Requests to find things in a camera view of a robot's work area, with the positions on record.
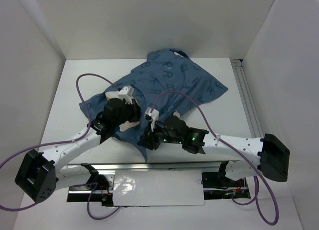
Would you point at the white pillow yellow edge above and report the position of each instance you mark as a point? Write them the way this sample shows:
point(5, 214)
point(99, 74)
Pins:
point(126, 125)

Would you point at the white cover plate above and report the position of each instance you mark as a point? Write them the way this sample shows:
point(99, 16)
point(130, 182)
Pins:
point(158, 188)

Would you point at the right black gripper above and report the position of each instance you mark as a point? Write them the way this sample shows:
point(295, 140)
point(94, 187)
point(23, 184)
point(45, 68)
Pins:
point(148, 140)

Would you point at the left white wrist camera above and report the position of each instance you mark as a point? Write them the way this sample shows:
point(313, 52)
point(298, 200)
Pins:
point(126, 93)

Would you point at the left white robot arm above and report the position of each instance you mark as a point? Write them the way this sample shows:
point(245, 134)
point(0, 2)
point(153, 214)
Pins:
point(41, 173)

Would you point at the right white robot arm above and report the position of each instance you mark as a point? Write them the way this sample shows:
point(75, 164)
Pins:
point(264, 155)

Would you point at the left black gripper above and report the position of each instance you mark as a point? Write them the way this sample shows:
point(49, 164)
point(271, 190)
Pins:
point(136, 111)

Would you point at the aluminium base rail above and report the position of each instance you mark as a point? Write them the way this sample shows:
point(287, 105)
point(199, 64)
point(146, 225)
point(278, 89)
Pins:
point(214, 188)

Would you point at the aluminium side rail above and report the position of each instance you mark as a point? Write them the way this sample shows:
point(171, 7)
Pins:
point(246, 98)

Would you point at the blue cartoon print pillowcase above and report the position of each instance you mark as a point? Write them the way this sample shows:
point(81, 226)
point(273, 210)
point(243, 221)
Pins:
point(170, 81)

